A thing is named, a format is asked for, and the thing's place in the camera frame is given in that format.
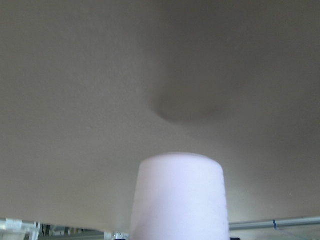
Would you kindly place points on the pink cup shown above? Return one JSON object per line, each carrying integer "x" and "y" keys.
{"x": 180, "y": 196}

